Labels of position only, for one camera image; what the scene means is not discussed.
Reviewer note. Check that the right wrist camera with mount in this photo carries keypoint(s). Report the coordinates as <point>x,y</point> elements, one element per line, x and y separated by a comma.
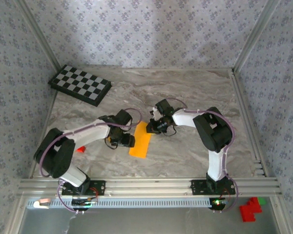
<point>164,107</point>

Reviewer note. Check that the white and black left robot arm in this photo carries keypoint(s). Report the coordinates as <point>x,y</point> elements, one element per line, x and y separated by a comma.
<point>88,131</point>

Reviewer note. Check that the aluminium left side rail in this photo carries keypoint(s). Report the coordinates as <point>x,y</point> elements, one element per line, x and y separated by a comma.
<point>50,112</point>

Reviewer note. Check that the red toy brick stack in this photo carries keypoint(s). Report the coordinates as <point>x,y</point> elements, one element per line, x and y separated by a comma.
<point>249,212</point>

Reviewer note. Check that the black and grey checkerboard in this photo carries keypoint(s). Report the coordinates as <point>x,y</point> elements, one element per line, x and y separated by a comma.
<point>80,84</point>

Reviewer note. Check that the aluminium corner post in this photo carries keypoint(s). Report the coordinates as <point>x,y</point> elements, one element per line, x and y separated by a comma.
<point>40,34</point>
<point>255,34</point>

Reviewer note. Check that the small red cube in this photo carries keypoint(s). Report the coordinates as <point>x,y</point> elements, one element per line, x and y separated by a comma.
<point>81,150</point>

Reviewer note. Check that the green toy brick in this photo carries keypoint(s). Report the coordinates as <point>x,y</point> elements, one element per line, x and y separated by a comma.
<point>262,201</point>

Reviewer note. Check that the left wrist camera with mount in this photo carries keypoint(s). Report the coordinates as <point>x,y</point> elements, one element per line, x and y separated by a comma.
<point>123,118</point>

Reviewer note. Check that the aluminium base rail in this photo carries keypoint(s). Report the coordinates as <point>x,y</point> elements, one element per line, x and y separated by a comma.
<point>149,186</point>

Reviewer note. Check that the aluminium right side rail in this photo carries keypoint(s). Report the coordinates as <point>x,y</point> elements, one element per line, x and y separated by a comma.
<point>247,117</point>

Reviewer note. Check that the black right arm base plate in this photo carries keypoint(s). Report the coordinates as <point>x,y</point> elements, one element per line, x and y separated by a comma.
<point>197,187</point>

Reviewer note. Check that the pink and white small object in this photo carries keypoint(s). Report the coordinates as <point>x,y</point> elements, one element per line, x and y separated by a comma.
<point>42,202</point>

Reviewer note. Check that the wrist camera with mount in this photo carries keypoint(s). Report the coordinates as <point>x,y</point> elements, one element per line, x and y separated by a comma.
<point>164,107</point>
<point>123,118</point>

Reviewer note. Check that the aluminium left corner post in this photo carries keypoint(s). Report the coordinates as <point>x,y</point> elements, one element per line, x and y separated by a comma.
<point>40,34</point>

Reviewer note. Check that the aluminium right corner post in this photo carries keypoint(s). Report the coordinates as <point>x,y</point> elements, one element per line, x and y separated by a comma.
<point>255,34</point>

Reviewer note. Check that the small orange block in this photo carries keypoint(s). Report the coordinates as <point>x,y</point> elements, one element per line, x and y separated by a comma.
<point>108,139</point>

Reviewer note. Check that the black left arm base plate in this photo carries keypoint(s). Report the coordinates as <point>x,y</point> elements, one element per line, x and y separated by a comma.
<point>100,187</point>

